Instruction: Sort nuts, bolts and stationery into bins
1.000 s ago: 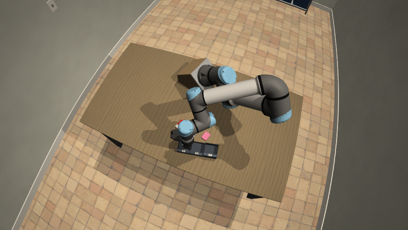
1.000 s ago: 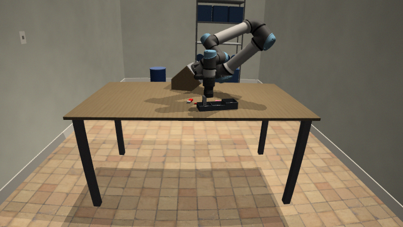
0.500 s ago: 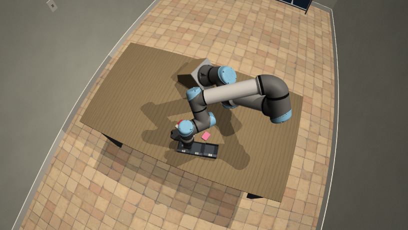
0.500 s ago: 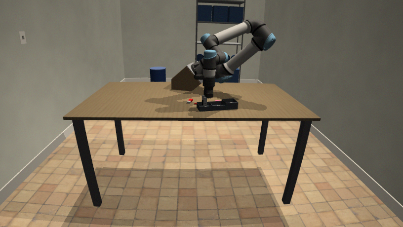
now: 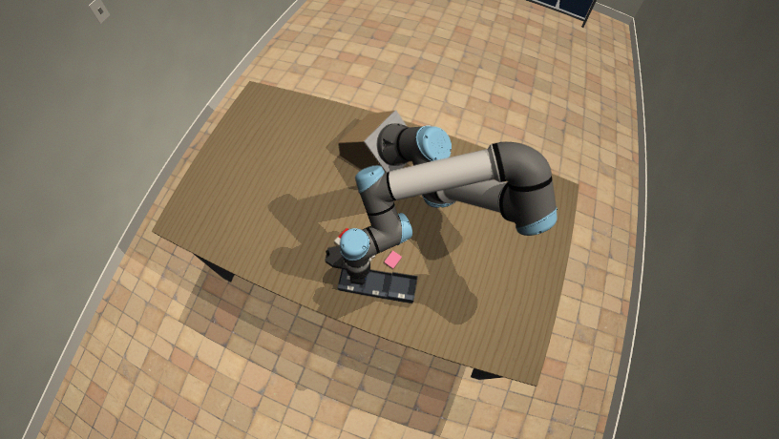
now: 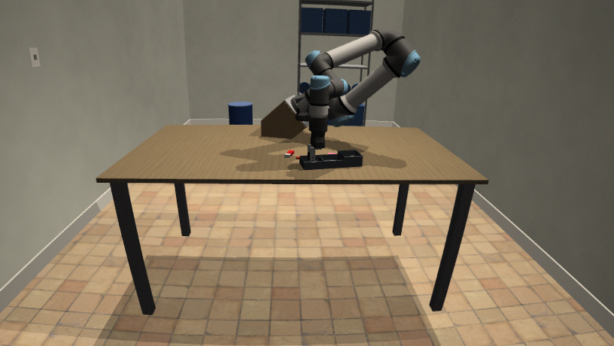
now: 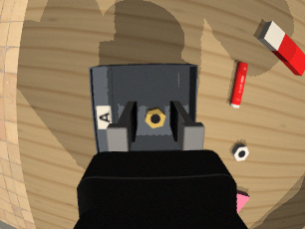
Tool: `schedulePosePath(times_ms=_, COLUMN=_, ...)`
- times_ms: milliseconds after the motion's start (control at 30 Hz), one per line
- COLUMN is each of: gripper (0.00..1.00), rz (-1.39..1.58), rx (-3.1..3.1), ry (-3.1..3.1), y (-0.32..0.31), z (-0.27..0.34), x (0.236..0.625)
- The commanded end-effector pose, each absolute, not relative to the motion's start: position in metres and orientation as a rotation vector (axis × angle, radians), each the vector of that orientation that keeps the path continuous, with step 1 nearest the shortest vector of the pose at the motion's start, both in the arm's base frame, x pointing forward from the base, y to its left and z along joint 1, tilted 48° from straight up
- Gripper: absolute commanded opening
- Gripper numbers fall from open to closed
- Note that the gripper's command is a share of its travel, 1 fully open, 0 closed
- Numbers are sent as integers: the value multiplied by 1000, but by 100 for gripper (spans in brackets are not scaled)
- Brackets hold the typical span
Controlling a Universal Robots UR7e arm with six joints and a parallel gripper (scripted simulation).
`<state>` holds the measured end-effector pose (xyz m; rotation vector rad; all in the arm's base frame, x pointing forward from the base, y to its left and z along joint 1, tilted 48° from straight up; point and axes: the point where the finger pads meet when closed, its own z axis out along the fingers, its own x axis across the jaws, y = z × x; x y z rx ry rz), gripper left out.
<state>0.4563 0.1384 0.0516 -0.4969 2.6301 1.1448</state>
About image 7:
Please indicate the red and white eraser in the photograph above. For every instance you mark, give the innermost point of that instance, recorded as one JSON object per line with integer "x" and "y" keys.
{"x": 283, "y": 48}

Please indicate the gold hex nut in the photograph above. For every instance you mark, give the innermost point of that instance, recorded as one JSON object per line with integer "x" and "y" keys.
{"x": 155, "y": 117}

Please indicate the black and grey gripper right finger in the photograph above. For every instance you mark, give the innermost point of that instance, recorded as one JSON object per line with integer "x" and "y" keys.
{"x": 188, "y": 134}

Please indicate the black rack of bins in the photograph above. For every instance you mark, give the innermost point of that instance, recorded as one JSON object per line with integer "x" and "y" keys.
{"x": 151, "y": 86}

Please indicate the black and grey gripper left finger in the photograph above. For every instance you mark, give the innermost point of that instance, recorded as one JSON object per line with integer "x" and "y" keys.
{"x": 118, "y": 136}

